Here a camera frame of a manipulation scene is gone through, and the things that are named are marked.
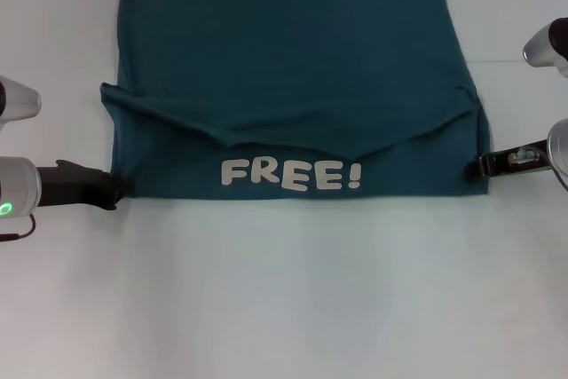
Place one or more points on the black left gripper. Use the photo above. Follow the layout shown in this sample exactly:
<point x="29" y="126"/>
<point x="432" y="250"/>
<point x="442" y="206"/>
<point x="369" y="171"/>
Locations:
<point x="71" y="186"/>

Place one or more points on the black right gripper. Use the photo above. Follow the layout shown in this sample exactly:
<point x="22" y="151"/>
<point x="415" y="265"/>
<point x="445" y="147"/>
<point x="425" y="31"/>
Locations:
<point x="519" y="161"/>

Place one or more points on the teal blue shirt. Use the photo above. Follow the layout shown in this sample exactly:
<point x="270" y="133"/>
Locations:
<point x="288" y="64"/>

